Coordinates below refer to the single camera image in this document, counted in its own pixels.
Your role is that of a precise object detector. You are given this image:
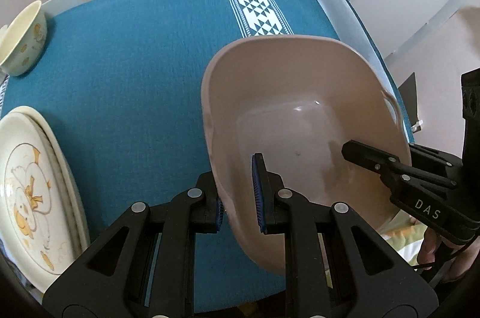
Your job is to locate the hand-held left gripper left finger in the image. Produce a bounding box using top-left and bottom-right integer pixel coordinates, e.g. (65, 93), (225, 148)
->
(42, 172), (226, 318)

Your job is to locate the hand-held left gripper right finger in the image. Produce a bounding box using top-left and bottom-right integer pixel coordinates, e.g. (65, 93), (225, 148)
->
(251, 153), (440, 318)

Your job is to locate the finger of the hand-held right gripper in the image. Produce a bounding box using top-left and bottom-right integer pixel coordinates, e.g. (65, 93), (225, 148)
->
(341, 140), (456, 197)
(409, 143), (464, 184)

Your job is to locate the beige square plastic bowl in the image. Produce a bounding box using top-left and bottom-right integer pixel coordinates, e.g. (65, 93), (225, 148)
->
(200, 35), (412, 275)

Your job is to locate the yellow plate with lion print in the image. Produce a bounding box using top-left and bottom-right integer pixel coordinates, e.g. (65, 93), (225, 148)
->
(11, 106), (81, 251)

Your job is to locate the cream plate with duck print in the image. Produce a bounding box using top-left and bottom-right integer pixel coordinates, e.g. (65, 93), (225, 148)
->
(0, 107), (77, 294)

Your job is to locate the person's right hand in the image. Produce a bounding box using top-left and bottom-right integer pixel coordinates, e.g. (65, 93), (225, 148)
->
(417, 226), (474, 283)

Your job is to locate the teal tablecloth with patterned band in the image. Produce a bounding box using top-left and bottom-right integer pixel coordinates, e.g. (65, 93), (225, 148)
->
(0, 0), (406, 315)

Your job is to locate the cream bowl with yellow print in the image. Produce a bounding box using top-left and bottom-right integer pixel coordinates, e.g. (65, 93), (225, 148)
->
(0, 0), (48, 77)

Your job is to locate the pale blue plastic panel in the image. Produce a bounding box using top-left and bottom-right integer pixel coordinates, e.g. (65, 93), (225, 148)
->
(41, 0), (82, 16)

